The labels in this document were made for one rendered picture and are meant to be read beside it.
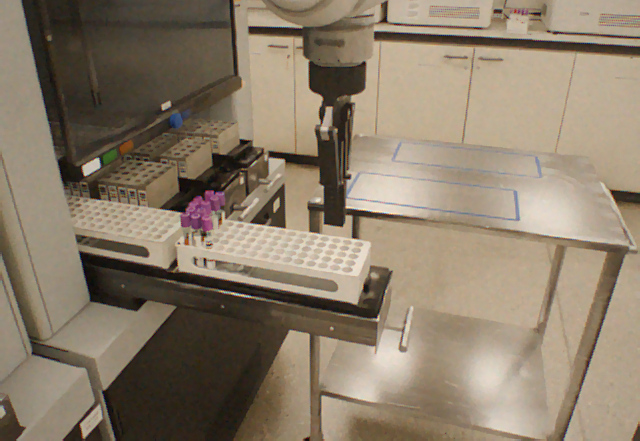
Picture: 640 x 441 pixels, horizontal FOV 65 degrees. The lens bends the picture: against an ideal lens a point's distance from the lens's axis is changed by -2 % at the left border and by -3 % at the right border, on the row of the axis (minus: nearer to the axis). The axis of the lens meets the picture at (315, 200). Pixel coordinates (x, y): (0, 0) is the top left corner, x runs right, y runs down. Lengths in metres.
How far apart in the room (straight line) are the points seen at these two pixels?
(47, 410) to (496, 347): 1.16
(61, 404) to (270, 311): 0.32
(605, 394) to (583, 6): 1.87
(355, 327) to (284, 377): 1.05
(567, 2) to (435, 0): 0.66
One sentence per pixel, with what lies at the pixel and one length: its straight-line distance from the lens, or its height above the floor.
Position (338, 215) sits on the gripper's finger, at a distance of 0.74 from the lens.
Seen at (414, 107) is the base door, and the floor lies 0.45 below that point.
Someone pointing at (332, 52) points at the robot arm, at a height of 1.17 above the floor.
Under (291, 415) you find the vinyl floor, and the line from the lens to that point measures 1.70.
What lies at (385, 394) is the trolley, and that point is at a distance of 1.38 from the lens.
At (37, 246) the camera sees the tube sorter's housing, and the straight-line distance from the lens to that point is 0.85.
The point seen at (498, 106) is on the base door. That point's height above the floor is 0.50.
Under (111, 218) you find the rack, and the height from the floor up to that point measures 0.86.
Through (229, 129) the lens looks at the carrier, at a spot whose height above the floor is 0.88.
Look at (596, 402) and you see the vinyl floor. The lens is 1.94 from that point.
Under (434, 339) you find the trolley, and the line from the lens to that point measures 1.55.
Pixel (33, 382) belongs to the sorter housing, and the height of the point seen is 0.74.
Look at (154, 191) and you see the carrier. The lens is 1.04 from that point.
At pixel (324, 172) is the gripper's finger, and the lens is 0.68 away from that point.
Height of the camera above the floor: 1.28
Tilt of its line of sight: 26 degrees down
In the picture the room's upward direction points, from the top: straight up
